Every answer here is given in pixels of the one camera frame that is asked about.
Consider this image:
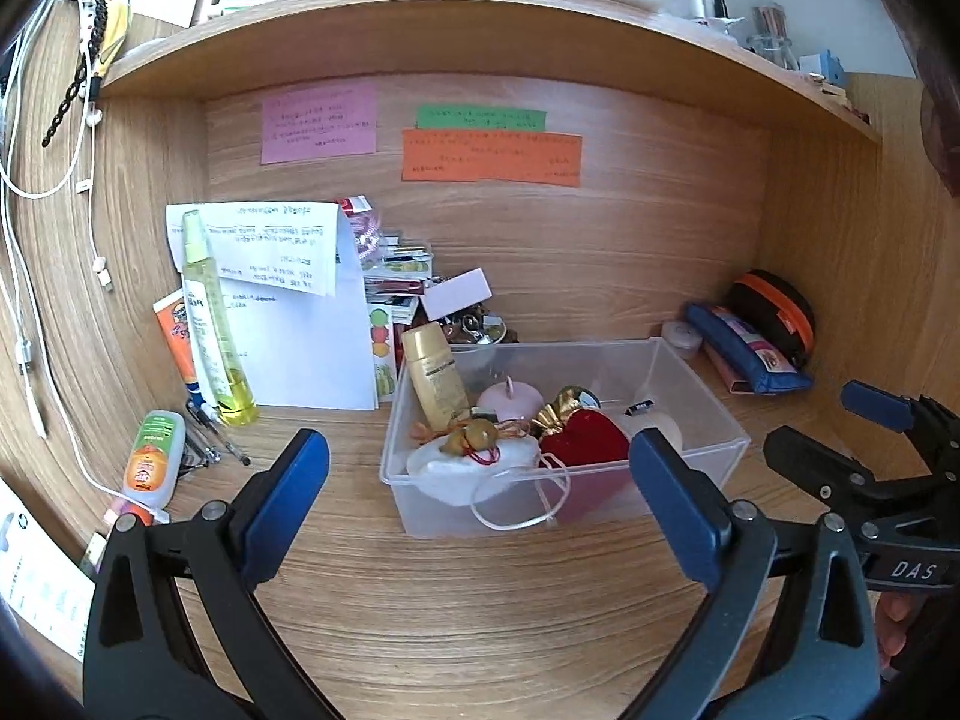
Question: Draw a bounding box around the small white box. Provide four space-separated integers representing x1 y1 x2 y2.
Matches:
421 268 493 322

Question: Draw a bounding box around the clear plastic storage bin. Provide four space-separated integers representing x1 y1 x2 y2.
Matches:
379 338 750 538

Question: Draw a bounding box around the yellow spray bottle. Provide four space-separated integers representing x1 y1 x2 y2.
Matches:
182 210 259 426

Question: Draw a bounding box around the beige cream tube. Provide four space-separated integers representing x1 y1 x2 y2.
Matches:
402 322 470 431

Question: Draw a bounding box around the orange sticky note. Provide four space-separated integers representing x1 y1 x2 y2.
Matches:
402 128 583 187

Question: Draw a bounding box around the orange tube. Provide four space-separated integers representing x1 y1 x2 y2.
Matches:
153 289 203 406

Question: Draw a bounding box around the white charging cable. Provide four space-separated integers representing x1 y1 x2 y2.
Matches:
0 0 175 527

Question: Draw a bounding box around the fruit sticker sheet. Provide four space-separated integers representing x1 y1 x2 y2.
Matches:
368 304 397 401

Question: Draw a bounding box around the dark green spray bottle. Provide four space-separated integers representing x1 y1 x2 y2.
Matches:
625 398 656 418

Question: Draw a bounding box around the blue pouch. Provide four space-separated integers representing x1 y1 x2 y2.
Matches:
685 302 814 395

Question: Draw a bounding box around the small bowl of trinkets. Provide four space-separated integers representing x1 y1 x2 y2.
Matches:
441 312 517 346

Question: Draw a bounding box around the wooden shelf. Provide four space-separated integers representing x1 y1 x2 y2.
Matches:
104 0 877 140

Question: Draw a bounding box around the pink sticky note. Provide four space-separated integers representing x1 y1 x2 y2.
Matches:
260 80 377 166

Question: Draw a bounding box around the white booklet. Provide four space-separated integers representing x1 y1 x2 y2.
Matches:
0 483 94 663

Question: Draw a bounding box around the stack of small packets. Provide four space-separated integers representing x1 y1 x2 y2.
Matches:
338 195 434 299

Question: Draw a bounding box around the white folded paper sheet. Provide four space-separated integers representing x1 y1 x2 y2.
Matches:
164 200 377 411

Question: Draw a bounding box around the right hand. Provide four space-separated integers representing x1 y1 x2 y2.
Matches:
874 592 914 668

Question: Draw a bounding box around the red velvet pouch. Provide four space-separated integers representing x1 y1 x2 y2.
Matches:
530 385 630 523

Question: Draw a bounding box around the black orange round case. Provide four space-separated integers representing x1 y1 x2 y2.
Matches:
724 268 817 371

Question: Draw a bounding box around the white tape roll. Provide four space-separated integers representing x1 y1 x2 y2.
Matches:
615 410 683 454

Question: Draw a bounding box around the small white round jar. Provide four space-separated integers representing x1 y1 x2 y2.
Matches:
661 320 703 361

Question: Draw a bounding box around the nail clippers and pen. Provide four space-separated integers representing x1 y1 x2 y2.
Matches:
184 400 252 466

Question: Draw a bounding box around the pink round case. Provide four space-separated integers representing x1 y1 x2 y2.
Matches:
475 377 545 422

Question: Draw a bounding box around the orange string bundle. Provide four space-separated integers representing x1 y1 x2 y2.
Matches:
410 414 531 467

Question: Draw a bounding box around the green sticky note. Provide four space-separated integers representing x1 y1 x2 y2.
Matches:
415 104 547 132

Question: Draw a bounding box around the white drawstring pouch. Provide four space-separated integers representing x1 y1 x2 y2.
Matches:
407 436 573 533

